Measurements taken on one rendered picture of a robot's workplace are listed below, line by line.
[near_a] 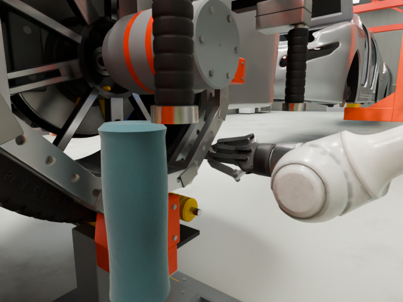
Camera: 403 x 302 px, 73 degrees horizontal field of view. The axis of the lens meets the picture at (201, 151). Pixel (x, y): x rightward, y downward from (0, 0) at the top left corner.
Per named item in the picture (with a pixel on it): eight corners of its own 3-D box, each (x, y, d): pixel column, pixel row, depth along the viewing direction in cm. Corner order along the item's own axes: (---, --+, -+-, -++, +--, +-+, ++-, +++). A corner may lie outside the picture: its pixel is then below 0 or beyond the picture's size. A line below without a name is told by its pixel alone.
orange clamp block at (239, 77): (205, 83, 75) (222, 84, 83) (229, 82, 71) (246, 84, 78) (205, 57, 74) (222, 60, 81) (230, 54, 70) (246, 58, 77)
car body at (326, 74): (298, 103, 740) (302, 41, 711) (380, 103, 631) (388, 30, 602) (177, 106, 348) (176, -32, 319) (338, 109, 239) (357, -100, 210)
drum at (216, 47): (156, 95, 60) (153, 26, 57) (243, 94, 47) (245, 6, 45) (98, 94, 49) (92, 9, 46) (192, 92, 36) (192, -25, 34)
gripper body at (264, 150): (273, 186, 61) (237, 178, 67) (284, 155, 65) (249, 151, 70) (265, 167, 56) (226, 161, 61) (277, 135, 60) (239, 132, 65)
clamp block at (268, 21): (265, 35, 56) (266, 7, 55) (311, 29, 51) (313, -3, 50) (254, 30, 52) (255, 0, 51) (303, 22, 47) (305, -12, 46)
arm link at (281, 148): (310, 159, 62) (284, 156, 66) (303, 133, 56) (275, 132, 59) (299, 193, 58) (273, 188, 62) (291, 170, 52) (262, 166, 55)
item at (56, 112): (138, 129, 78) (135, 9, 72) (158, 131, 73) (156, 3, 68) (8, 140, 52) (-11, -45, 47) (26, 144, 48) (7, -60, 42)
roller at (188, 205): (128, 195, 84) (127, 177, 83) (207, 220, 67) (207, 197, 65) (112, 201, 79) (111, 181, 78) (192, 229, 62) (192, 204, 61)
